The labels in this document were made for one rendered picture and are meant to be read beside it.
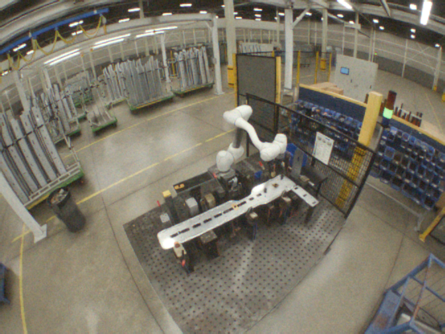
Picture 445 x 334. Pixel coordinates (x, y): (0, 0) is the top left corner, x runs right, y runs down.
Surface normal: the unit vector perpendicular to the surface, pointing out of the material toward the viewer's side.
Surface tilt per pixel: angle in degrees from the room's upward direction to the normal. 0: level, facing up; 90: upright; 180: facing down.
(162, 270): 0
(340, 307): 0
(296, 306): 0
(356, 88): 90
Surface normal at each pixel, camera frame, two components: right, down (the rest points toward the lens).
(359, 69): -0.78, 0.42
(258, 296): -0.07, -0.80
